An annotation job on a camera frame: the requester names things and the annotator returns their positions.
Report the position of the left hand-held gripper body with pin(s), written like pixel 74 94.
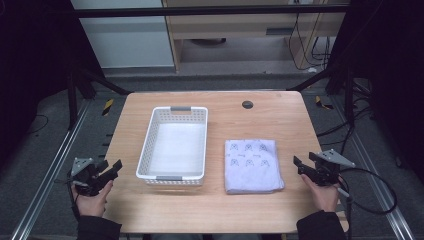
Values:
pixel 87 176

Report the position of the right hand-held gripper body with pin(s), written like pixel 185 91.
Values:
pixel 327 173

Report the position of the person's right hand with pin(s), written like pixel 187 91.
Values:
pixel 325 198

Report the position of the person's left hand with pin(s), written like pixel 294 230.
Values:
pixel 90 205

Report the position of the folded pale printed towel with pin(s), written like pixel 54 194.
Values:
pixel 252 168

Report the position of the yellow black striped floor tape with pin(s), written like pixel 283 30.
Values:
pixel 322 103
pixel 107 107

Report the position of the white perforated plastic basket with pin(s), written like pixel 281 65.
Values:
pixel 176 146

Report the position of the black metal stand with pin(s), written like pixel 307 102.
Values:
pixel 72 100
pixel 349 96

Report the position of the dark curtain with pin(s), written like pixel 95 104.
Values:
pixel 33 66
pixel 393 66

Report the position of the white cabinet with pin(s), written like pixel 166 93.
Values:
pixel 128 40

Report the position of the light wooden desk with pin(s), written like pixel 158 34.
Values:
pixel 233 25

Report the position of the black horizontal metal bar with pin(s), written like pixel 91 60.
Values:
pixel 206 11

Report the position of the silver floor rail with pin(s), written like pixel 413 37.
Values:
pixel 376 186
pixel 50 170

